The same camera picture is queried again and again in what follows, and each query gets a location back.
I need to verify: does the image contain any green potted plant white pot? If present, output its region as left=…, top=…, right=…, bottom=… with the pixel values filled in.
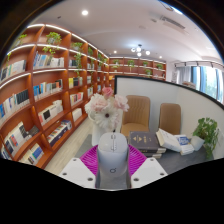
left=191, top=117, right=220, bottom=160

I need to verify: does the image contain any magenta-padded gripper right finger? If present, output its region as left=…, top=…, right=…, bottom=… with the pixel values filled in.
left=127, top=144, right=168, bottom=189

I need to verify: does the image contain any thick white book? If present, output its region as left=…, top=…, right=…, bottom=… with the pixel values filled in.
left=155, top=128, right=183, bottom=153

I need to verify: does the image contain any white book with blue cover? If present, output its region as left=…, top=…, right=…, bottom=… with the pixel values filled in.
left=174, top=134, right=195, bottom=156

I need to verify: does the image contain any multi-bulb ceiling lamp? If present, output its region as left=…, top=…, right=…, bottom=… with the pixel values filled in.
left=130, top=43, right=152, bottom=58

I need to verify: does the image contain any glass window with curtains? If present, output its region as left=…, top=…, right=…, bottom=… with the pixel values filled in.
left=173, top=61, right=224, bottom=104

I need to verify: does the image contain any pink and white flower bouquet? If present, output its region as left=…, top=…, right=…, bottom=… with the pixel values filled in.
left=84, top=86, right=130, bottom=133

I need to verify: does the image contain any orange shelf unit with plants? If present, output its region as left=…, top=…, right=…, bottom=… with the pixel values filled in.
left=109, top=56, right=167, bottom=81

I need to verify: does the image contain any white computer mouse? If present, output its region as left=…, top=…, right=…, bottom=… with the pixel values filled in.
left=96, top=132, right=130, bottom=178

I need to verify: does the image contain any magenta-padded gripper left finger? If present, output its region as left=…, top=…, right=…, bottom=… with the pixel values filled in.
left=59, top=144, right=100, bottom=189

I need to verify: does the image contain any ceiling air vent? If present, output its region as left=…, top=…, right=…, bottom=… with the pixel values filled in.
left=159, top=14, right=186, bottom=31

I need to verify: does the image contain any white ceramic pitcher vase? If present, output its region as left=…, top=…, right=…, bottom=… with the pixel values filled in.
left=90, top=119, right=104, bottom=147

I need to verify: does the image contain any large orange wooden bookshelf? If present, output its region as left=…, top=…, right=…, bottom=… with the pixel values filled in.
left=0, top=23, right=111, bottom=169

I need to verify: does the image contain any tan upholstered chair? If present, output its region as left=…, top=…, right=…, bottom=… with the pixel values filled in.
left=158, top=102, right=182, bottom=136
left=120, top=95, right=151, bottom=137

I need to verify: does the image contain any thick dark hardcover book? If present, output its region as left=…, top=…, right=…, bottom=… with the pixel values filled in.
left=128, top=131, right=161, bottom=153
left=143, top=148, right=167, bottom=159

